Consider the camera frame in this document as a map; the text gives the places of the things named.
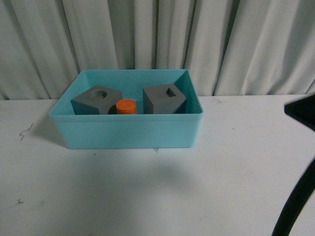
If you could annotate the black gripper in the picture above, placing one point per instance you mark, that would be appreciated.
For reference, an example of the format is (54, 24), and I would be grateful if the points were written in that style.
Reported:
(303, 111)

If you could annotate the gray cube with rectangular slot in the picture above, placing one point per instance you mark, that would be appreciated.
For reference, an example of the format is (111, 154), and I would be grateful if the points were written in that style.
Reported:
(164, 99)

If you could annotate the orange cylinder labelled 4680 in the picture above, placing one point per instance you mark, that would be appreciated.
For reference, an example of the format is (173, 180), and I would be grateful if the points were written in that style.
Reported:
(126, 107)

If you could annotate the gray cube with round hole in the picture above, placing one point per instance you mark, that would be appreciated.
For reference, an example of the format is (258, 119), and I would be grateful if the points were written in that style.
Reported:
(98, 100)

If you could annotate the light blue plastic box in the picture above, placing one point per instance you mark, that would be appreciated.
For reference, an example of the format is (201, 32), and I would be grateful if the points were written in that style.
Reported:
(129, 131)

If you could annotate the white pleated curtain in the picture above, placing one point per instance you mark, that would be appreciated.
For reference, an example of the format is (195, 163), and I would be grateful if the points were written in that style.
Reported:
(230, 47)

